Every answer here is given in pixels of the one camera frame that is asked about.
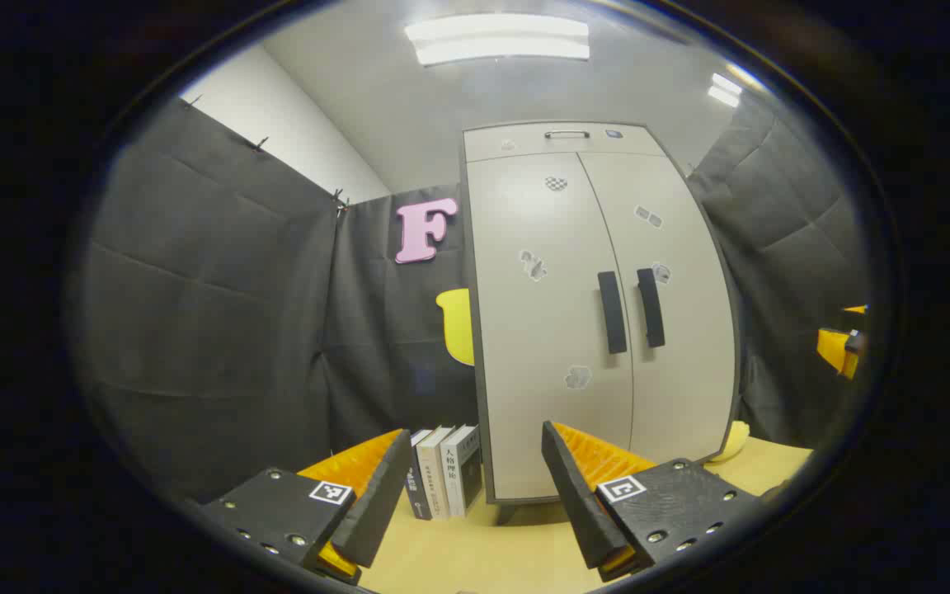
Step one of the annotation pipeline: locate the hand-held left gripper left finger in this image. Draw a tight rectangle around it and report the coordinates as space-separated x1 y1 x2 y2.
199 428 414 587

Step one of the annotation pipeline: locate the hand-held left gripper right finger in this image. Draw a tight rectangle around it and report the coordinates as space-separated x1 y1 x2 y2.
541 421 760 582

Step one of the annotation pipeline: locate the grey shoe cabinet door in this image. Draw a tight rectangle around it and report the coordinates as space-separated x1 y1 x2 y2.
467 153 634 502
578 151 738 464

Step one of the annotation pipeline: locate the black door handle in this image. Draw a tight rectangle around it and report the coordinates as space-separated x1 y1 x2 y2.
597 271 628 356
637 267 666 349

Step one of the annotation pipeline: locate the grey double-door shoe cabinet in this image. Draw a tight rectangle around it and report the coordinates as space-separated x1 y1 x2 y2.
460 122 744 506

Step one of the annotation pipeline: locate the dark blue book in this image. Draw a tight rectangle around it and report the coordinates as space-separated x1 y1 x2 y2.
405 429 435 521

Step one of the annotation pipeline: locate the beige book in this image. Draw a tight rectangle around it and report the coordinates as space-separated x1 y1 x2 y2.
416 426 455 519

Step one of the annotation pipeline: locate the white and black book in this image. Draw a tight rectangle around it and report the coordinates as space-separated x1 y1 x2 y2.
440 424 484 518

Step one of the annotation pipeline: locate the yellow plush toy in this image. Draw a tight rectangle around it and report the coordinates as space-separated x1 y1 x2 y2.
710 421 750 463

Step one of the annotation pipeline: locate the black backdrop cloth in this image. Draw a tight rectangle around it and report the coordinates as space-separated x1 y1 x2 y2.
79 91 872 506

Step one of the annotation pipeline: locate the small ceiling light panel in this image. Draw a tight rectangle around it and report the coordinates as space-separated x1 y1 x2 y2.
706 72 744 108

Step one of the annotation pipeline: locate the large ceiling light panel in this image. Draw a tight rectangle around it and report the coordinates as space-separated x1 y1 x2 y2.
405 12 591 67

